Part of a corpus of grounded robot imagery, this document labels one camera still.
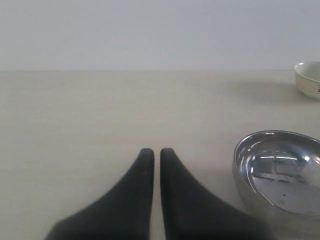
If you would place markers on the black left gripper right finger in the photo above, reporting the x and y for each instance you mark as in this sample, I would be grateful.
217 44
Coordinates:
191 212

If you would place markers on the smooth steel bowl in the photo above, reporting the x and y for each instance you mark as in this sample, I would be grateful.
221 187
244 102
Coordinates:
277 175

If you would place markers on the cream floral ceramic bowl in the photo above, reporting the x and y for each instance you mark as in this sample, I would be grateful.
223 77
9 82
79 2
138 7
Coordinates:
307 78

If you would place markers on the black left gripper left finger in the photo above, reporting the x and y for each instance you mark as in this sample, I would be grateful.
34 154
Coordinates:
123 213

